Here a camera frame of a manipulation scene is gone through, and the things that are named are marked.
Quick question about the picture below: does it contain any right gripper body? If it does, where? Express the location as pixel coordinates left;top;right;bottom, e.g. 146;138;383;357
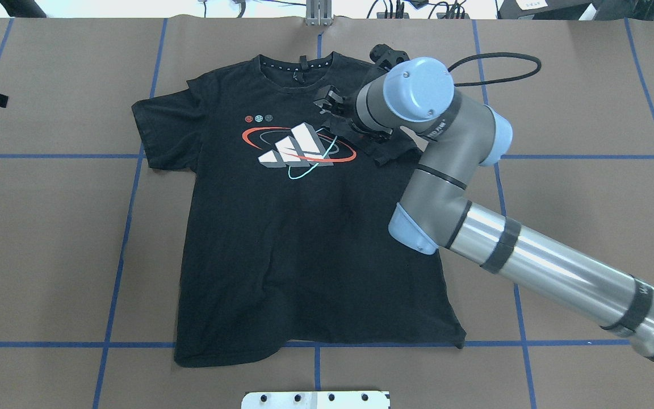
327;96;392;143

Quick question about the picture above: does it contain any black graphic t-shirt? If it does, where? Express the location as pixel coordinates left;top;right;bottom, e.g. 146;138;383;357
132;52;466;368

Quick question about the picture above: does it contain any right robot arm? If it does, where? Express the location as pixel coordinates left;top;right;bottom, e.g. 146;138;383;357
314;57;654;362

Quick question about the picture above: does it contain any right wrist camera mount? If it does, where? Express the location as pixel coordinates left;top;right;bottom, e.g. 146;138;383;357
369;44;410;72

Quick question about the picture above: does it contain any aluminium frame post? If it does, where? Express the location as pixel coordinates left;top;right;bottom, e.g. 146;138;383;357
305;0;334;27

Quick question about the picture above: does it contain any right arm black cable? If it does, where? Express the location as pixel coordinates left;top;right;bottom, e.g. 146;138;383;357
446;52;542;87

